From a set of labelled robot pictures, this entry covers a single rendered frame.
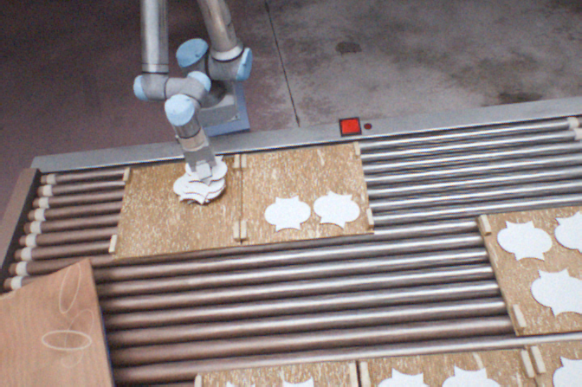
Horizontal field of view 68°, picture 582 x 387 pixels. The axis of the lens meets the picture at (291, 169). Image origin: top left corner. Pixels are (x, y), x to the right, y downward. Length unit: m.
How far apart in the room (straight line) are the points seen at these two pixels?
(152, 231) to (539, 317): 1.14
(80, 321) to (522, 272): 1.20
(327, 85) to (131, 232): 1.97
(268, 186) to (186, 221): 0.29
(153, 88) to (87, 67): 2.53
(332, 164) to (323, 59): 1.90
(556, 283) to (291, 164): 0.85
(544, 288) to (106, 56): 3.40
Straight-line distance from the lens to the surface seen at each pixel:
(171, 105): 1.24
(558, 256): 1.44
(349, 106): 2.95
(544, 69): 3.43
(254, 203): 1.43
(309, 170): 1.47
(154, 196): 1.55
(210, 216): 1.44
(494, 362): 1.28
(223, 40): 1.48
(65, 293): 1.38
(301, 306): 1.28
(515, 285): 1.36
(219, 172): 1.43
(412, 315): 1.29
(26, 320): 1.41
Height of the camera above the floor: 2.13
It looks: 54 degrees down
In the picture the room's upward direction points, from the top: 10 degrees counter-clockwise
